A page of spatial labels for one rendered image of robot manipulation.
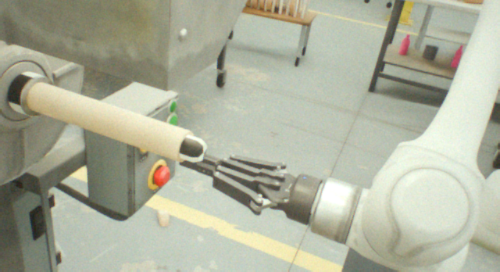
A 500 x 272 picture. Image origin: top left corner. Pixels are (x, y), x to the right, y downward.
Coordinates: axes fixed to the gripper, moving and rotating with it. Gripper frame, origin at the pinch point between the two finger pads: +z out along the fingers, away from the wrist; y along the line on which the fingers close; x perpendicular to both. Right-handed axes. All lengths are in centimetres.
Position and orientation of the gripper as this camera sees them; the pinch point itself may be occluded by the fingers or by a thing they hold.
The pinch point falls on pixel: (200, 162)
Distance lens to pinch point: 71.9
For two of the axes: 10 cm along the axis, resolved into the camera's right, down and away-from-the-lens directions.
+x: 1.4, -8.6, -4.8
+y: 3.7, -4.1, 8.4
